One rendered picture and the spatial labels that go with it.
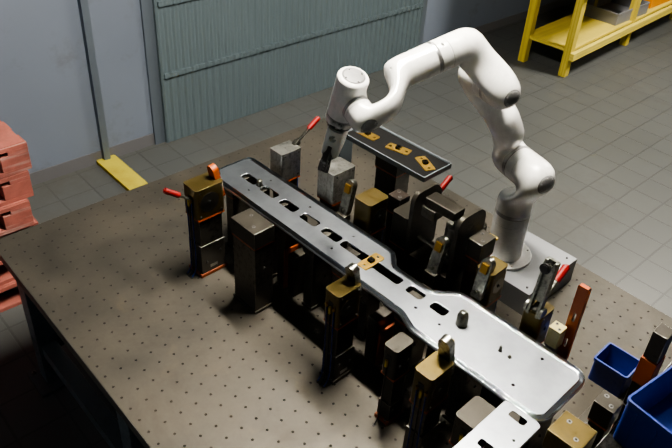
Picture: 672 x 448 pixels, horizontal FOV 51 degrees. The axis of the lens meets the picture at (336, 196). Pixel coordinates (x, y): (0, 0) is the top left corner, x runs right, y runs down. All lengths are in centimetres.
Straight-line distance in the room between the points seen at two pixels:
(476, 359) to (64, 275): 144
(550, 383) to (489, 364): 15
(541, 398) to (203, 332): 106
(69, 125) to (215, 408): 260
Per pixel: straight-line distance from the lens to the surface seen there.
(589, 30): 656
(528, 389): 184
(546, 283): 191
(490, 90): 198
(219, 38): 462
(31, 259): 270
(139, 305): 242
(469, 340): 191
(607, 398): 178
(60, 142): 438
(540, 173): 226
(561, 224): 423
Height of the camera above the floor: 233
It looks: 34 degrees down
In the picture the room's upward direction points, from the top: 4 degrees clockwise
